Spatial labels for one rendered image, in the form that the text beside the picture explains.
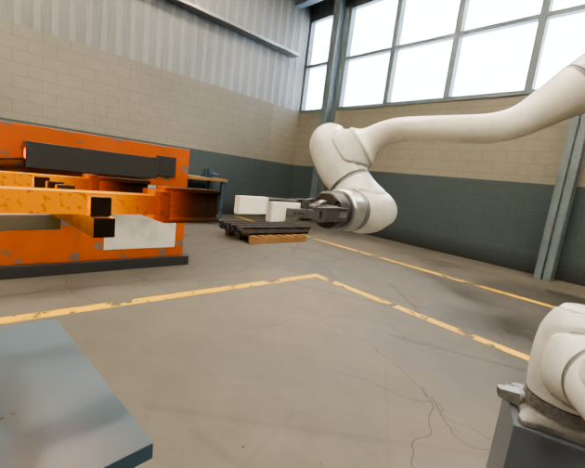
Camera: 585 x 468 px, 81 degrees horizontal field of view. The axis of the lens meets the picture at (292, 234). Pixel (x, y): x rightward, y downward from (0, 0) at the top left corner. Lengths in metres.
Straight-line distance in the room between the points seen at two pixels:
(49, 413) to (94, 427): 0.06
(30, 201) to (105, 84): 7.54
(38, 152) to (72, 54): 4.66
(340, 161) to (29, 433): 0.69
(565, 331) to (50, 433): 0.92
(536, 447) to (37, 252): 3.49
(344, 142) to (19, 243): 3.15
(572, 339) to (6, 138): 3.53
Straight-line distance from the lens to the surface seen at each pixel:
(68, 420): 0.53
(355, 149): 0.81
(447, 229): 7.49
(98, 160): 3.45
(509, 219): 7.14
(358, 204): 0.71
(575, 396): 0.89
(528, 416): 1.01
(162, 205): 0.43
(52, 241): 3.64
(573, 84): 0.88
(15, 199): 0.40
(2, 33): 7.77
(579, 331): 0.95
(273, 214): 0.52
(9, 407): 0.58
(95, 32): 8.06
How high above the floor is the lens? 1.07
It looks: 9 degrees down
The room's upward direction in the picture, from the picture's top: 7 degrees clockwise
